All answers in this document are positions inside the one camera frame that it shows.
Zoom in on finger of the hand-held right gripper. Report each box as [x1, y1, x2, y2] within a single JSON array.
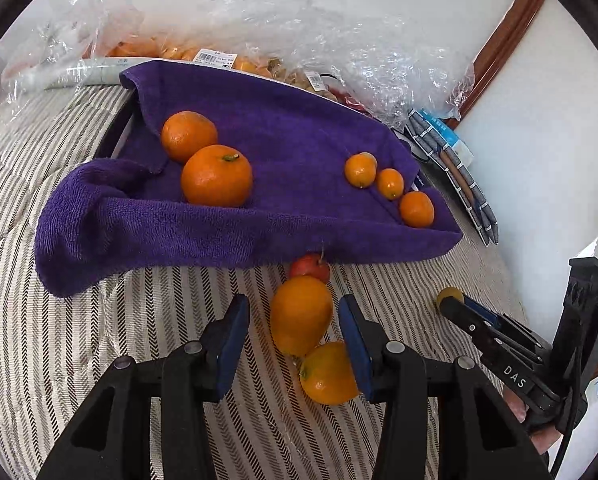
[[460, 296, 552, 353], [438, 299, 510, 361]]

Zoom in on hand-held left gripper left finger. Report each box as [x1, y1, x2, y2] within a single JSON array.
[[36, 294, 251, 480]]

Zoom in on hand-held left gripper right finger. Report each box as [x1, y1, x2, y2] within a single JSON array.
[[338, 294, 552, 480]]

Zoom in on small yellow-green fruit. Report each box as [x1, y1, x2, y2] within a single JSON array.
[[435, 287, 464, 307]]

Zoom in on oval orange citrus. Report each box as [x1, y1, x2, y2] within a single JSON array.
[[299, 341, 361, 406], [270, 276, 334, 357]]

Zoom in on small red fruit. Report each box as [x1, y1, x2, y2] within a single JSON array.
[[289, 253, 331, 283]]

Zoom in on small orange mandarin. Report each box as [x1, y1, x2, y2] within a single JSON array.
[[344, 152, 378, 189], [376, 168, 405, 200], [399, 191, 435, 228]]

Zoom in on large orange mandarin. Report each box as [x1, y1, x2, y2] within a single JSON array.
[[161, 111, 219, 164], [181, 144, 254, 208]]

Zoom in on purple towel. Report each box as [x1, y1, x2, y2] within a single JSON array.
[[35, 60, 464, 297]]

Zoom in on bagged brown fruits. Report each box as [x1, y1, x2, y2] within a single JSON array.
[[274, 60, 342, 102]]

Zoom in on person's right hand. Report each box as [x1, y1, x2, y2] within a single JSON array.
[[504, 391, 562, 456]]

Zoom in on blue plaid cloth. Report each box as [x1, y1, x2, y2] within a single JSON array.
[[403, 110, 500, 247]]

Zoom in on striped bed sheet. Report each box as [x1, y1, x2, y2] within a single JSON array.
[[0, 82, 530, 480]]

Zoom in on blue tissue pack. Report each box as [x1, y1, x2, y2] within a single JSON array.
[[419, 107, 476, 166]]

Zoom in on large crumpled clear plastic bag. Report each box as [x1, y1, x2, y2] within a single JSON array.
[[199, 0, 476, 126]]

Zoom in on bagged oranges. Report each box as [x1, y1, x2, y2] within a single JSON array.
[[106, 37, 275, 78]]

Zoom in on white roll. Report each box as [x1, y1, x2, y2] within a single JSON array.
[[21, 57, 144, 92]]

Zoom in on wooden door frame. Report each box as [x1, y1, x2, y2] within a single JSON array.
[[449, 0, 550, 126]]

